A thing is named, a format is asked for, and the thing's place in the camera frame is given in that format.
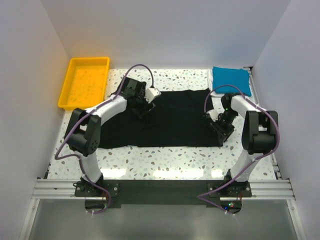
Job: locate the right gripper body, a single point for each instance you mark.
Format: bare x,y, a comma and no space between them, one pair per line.
224,125

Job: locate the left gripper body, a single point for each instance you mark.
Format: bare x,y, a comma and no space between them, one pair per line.
140,104

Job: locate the black t shirt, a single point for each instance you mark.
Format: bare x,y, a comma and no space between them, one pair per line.
177,120

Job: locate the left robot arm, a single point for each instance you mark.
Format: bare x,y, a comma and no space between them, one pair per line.
84,131

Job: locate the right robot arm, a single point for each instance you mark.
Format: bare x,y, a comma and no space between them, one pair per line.
260,138

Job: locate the folded blue t shirt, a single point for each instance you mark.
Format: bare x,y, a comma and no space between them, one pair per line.
224,77

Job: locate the yellow plastic tray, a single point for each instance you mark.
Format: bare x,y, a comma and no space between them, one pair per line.
85,83

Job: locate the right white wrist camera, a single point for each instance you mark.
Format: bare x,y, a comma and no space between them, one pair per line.
213,114

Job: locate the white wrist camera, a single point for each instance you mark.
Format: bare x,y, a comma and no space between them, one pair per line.
151,94
213,114

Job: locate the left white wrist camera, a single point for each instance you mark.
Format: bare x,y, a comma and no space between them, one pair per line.
151,94

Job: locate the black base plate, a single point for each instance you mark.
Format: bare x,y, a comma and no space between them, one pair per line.
116,193

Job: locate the aluminium frame rail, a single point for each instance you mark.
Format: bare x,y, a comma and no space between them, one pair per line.
260,189

